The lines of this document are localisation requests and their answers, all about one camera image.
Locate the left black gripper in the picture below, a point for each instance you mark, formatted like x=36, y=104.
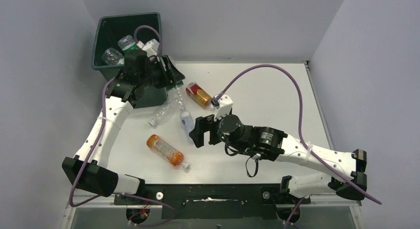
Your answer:
x=171, y=76

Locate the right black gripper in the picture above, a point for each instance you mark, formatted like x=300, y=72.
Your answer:
x=202, y=124

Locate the blue tinted water bottle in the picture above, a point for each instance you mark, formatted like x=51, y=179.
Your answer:
x=188, y=124

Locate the clear unlabelled plastic bottle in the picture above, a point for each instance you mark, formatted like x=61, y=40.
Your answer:
x=163, y=114

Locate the red gold label bottle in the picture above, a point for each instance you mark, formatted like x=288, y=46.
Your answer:
x=198, y=94

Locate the orange juice bottle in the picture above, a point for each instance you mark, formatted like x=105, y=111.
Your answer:
x=168, y=152

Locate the green label green cap bottle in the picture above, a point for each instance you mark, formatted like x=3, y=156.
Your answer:
x=127, y=44

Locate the blue white label bottle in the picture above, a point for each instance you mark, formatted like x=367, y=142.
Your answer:
x=112, y=57

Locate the dark green label bottle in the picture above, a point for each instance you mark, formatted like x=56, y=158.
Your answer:
x=175, y=95

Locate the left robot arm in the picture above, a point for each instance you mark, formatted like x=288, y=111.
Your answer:
x=87, y=169

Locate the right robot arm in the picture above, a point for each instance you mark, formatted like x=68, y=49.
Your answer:
x=342, y=173

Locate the dark green plastic bin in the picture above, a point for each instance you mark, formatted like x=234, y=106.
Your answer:
x=109, y=31

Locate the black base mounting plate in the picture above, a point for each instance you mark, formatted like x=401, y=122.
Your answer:
x=224, y=201

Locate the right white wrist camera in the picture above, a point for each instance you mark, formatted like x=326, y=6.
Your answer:
x=222, y=105

